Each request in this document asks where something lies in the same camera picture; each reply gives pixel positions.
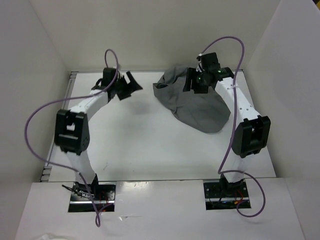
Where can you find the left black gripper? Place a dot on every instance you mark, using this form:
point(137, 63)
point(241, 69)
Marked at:
point(132, 86)

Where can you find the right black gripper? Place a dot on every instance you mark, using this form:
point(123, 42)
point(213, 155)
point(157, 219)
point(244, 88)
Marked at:
point(192, 74)

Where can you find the grey pleated skirt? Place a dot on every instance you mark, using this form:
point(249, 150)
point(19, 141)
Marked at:
point(207, 112)

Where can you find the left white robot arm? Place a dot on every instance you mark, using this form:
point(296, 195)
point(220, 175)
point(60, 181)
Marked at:
point(72, 133)

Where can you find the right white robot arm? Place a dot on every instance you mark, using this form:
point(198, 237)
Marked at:
point(250, 130)

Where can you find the white crumpled plastic bag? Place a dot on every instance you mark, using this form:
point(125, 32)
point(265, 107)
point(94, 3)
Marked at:
point(52, 236)

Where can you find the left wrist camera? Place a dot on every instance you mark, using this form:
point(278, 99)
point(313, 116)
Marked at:
point(109, 76)

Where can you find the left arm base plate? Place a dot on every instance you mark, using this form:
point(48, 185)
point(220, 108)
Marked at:
point(104, 200)

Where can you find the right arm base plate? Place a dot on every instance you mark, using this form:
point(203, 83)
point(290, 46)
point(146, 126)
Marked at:
point(217, 198)

